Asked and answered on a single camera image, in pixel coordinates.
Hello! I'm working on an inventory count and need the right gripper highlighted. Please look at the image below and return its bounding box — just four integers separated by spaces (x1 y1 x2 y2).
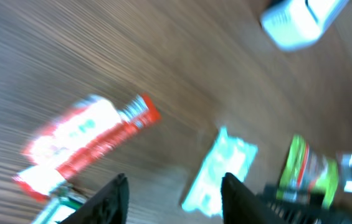
257 185 352 224

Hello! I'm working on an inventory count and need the teal wipes pack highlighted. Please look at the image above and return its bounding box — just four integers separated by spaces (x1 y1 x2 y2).
181 126 258 217

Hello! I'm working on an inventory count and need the red chocolate bar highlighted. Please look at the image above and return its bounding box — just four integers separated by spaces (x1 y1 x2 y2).
13 94 161 201

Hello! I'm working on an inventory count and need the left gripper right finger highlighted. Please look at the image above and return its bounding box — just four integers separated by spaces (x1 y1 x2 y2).
221 172 285 224

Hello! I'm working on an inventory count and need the green white gum pack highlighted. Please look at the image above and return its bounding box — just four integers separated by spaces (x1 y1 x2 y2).
32 185 88 224

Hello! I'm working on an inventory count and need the red tissue pack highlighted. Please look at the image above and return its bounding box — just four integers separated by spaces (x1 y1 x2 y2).
22 95 121 167

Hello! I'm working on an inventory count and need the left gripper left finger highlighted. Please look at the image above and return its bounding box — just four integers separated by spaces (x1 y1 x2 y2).
60 173 129 224

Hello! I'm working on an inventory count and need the green gummy candy bag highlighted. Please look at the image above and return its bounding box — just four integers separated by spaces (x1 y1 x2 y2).
279 134 339 208

